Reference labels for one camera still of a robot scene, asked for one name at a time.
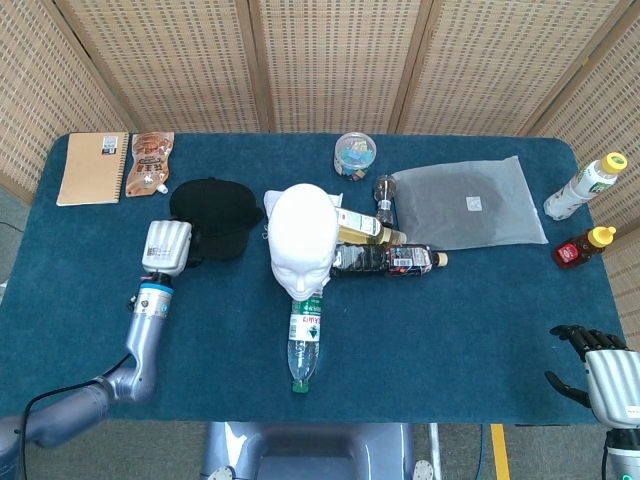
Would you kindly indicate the white foam mannequin head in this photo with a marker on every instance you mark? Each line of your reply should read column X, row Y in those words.
column 300, row 235

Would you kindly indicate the yellow drink bottle white label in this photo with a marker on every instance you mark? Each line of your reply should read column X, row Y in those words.
column 365, row 225

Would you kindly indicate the brown spouted snack pouch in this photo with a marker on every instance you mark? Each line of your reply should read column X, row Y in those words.
column 147, row 165

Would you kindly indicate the grey robot torso base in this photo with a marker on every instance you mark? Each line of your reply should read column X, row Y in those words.
column 310, row 452

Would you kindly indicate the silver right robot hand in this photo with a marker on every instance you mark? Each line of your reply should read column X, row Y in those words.
column 612, row 380

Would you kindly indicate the honey bottle red label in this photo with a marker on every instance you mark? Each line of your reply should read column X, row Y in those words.
column 575, row 250

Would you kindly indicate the woven folding screen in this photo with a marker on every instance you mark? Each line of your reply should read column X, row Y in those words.
column 325, row 65

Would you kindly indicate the clear jar of colourful clips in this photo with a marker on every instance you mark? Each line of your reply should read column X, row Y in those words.
column 355, row 155

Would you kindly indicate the dark tea bottle black label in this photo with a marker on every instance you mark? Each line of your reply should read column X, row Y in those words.
column 380, row 260

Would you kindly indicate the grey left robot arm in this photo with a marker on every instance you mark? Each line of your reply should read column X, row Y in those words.
column 145, row 340

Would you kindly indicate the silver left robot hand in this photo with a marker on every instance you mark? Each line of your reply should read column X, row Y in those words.
column 165, row 247

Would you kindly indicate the frosted plastic zip bag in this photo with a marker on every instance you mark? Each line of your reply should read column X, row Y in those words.
column 460, row 205

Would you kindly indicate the kraft spiral notebook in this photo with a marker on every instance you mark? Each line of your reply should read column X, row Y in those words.
column 90, row 170

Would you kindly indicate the white table leg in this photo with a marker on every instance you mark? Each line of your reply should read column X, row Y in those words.
column 435, row 450

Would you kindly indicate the black baseball cap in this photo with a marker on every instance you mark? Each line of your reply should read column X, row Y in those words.
column 220, row 210

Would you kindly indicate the white bottle yellow cap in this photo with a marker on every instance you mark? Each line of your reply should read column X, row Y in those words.
column 580, row 187

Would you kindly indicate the blue table cloth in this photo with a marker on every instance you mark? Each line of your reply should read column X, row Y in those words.
column 450, row 325

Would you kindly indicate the clear water bottle green cap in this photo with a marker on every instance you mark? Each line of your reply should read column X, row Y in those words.
column 304, row 340

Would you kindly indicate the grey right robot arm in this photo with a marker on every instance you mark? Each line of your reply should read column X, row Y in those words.
column 622, row 455

